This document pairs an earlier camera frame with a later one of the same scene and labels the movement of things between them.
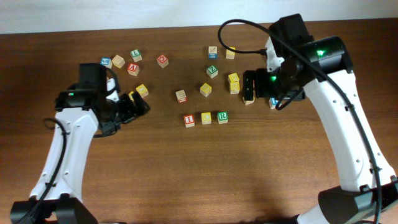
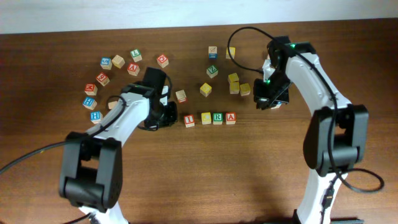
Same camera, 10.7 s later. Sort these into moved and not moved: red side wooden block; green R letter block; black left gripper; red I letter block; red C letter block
Moved: black left gripper; green R letter block
Not moved: red C letter block; red I letter block; red side wooden block
